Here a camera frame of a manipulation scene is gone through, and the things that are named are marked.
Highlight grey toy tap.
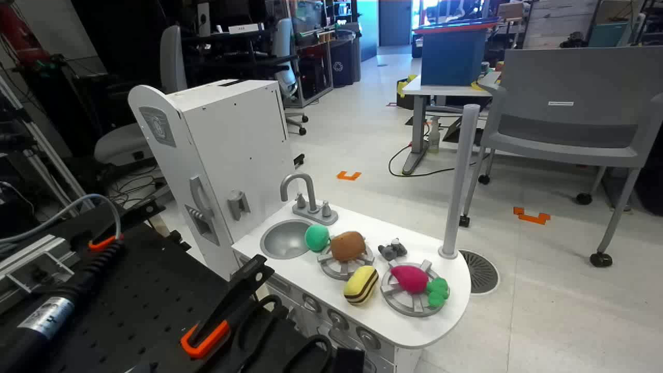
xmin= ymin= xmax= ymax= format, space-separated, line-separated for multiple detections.
xmin=278 ymin=172 xmax=339 ymax=227

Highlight green plush ball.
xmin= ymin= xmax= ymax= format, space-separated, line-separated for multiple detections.
xmin=303 ymin=221 xmax=332 ymax=254

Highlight brown plush toy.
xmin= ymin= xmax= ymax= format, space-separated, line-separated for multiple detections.
xmin=329 ymin=230 xmax=367 ymax=265

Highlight grey toy sink basin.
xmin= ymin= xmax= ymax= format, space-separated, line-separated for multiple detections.
xmin=259 ymin=218 xmax=315 ymax=261

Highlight small dark toy piece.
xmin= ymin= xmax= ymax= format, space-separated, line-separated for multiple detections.
xmin=377 ymin=238 xmax=410 ymax=262

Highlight yellow black plush toy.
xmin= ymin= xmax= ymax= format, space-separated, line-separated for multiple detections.
xmin=343 ymin=262 xmax=382 ymax=307

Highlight grey table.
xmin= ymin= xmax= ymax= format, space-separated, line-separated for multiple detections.
xmin=401 ymin=70 xmax=502 ymax=178

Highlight white toy kitchen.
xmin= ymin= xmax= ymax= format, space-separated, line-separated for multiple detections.
xmin=127 ymin=77 xmax=474 ymax=373

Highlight pink plush toy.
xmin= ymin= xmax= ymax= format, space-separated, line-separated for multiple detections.
xmin=390 ymin=262 xmax=432 ymax=297

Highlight dark blue recycling bin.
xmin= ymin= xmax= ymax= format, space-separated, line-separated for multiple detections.
xmin=329 ymin=33 xmax=363 ymax=88

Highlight white office chair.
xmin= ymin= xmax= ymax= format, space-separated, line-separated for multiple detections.
xmin=270 ymin=16 xmax=310 ymax=136

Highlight small green plush toy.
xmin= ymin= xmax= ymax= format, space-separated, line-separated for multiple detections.
xmin=425 ymin=275 xmax=452 ymax=310

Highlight round dark floor vent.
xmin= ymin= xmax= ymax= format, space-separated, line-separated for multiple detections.
xmin=459 ymin=248 xmax=500 ymax=297

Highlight blue storage bin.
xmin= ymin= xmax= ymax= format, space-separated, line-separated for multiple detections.
xmin=413 ymin=19 xmax=498 ymax=87

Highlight grey office chair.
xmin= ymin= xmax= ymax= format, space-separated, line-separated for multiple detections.
xmin=91 ymin=22 xmax=190 ymax=167

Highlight small orange clamp grip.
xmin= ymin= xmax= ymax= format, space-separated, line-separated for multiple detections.
xmin=87 ymin=231 xmax=127 ymax=254

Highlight grey chair on castors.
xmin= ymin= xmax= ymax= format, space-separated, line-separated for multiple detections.
xmin=459 ymin=46 xmax=663 ymax=270

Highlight black cylinder with label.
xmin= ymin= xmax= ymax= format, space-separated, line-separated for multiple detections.
xmin=0 ymin=235 xmax=128 ymax=373

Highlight black floor cable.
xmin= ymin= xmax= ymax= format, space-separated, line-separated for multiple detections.
xmin=386 ymin=141 xmax=479 ymax=180

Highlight grey upright post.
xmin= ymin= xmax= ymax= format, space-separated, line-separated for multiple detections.
xmin=437 ymin=102 xmax=483 ymax=261

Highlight black looped clamp handles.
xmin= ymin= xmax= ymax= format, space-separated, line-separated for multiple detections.
xmin=231 ymin=295 xmax=338 ymax=373

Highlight black clamp orange handle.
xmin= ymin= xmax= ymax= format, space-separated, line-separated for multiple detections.
xmin=178 ymin=252 xmax=276 ymax=362

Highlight grey hose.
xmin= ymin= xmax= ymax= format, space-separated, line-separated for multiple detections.
xmin=0 ymin=192 xmax=125 ymax=244

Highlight aluminium rail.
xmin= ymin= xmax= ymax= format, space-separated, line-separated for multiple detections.
xmin=0 ymin=231 xmax=70 ymax=280

